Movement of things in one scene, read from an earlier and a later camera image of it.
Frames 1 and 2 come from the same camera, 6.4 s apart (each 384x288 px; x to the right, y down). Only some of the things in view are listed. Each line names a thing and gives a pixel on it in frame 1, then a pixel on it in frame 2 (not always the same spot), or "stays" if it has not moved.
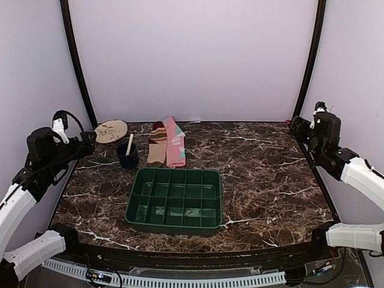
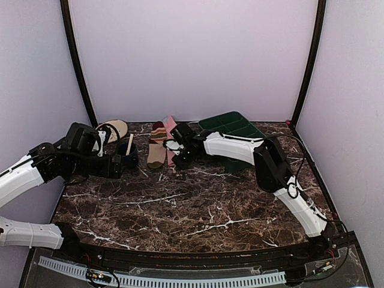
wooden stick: [129, 144] stays
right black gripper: [297, 122] → [183, 164]
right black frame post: [312, 60] stays
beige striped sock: [157, 152] stays
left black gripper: [88, 147] → [116, 172]
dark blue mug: [130, 161] stays
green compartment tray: [174, 201] → [232, 123]
